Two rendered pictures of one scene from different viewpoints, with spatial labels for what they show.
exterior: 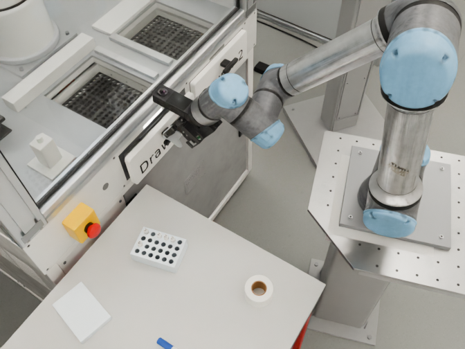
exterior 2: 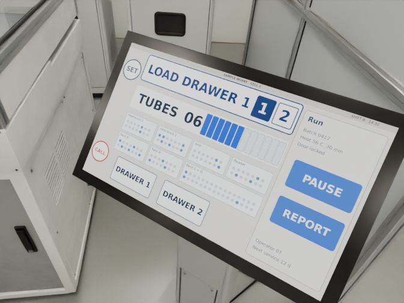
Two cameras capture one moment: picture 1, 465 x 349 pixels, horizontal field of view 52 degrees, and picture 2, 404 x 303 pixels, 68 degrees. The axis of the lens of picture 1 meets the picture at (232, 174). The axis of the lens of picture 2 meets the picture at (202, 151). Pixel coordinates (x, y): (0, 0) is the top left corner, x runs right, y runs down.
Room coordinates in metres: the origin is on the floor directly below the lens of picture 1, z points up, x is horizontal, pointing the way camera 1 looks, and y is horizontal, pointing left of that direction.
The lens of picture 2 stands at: (1.29, -0.84, 1.40)
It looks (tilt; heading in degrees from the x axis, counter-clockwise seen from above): 40 degrees down; 45
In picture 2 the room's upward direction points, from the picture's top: 5 degrees clockwise
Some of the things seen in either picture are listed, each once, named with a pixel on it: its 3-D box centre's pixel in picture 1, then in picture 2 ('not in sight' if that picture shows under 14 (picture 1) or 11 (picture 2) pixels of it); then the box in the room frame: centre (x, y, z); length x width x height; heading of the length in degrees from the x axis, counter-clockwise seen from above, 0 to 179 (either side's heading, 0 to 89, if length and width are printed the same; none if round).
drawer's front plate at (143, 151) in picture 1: (163, 136); not in sight; (0.88, 0.19, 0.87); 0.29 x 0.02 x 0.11; 145
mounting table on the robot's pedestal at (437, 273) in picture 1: (387, 214); not in sight; (0.70, -0.44, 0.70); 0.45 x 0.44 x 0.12; 73
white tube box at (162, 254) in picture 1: (159, 249); not in sight; (0.57, 0.20, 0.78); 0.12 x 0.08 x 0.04; 69
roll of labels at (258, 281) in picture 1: (259, 291); not in sight; (0.45, -0.05, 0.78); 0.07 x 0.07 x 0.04
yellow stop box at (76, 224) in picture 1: (82, 223); not in sight; (0.61, 0.38, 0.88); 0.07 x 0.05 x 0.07; 145
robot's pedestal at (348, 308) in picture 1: (358, 260); not in sight; (0.70, -0.42, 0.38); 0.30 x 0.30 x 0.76; 73
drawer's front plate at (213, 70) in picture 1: (220, 68); not in sight; (1.15, 0.02, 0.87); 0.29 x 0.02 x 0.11; 145
